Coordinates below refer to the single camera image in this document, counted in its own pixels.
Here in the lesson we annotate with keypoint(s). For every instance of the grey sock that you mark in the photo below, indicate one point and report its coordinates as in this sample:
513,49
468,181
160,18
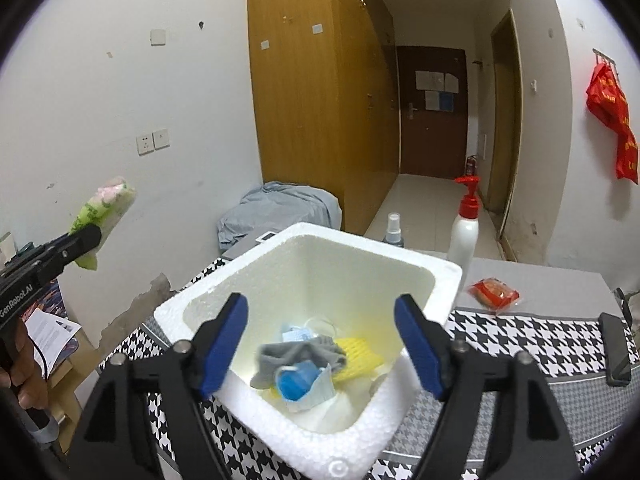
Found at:
295,352

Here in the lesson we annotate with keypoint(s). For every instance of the green snack packet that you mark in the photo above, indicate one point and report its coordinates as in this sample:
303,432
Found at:
107,205

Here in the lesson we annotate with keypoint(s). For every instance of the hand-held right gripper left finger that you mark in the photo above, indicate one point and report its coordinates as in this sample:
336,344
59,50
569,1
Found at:
225,345

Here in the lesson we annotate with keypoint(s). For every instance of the dark brown entrance door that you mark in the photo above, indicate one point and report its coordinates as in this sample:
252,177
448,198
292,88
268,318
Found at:
430,140

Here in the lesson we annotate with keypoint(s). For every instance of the person's left hand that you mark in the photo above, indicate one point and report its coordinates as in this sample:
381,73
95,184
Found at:
27,365

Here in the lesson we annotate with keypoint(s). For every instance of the grey-blue bundled cloth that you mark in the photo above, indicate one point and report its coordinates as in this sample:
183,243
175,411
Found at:
280,210

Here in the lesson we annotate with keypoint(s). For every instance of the yellow foam net sleeve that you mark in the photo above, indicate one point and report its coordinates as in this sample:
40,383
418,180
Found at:
357,355

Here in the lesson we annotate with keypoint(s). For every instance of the white pump bottle red cap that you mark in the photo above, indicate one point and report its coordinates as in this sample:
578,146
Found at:
462,240

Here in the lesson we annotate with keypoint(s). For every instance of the red fire extinguisher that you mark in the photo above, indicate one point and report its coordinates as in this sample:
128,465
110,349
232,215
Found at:
471,166

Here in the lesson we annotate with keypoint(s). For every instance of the white wall socket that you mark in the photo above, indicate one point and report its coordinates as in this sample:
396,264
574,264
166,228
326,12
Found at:
145,144

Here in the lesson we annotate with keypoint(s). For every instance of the clear blue spray bottle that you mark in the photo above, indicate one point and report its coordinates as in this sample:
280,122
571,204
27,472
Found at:
393,232

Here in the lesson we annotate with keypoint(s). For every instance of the red snack packet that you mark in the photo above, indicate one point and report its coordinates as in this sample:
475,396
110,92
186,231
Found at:
492,296

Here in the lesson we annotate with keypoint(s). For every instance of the metal wall hook rack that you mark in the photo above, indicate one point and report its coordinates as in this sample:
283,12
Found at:
605,56

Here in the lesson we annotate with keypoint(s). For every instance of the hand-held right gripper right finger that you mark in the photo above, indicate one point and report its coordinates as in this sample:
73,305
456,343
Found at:
420,347

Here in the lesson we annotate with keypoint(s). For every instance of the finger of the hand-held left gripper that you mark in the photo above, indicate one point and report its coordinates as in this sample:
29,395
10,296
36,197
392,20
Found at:
80,242

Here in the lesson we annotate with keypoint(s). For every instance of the wooden wardrobe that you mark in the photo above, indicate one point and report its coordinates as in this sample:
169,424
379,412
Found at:
310,110

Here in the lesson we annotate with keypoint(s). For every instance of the blue paper notice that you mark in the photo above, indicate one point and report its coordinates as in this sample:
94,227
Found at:
447,101

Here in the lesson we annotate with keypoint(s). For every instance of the white paper sheet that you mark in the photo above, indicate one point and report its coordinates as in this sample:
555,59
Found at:
52,332

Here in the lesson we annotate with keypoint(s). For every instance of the black smartphone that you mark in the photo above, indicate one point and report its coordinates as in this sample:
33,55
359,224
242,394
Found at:
615,350

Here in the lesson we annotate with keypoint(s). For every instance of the red plastic bag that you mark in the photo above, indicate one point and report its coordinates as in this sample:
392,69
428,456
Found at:
627,152
607,97

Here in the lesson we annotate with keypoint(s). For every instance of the white foam box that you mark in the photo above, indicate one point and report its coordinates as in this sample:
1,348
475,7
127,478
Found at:
350,280

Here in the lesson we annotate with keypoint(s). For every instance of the houndstooth table runner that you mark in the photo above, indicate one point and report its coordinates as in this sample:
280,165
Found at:
525,330

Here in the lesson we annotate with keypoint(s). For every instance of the white paper notice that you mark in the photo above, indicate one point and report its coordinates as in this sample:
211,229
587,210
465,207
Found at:
451,83
430,81
432,101

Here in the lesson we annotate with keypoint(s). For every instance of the white wall switch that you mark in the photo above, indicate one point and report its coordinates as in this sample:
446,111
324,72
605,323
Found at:
161,139
158,36

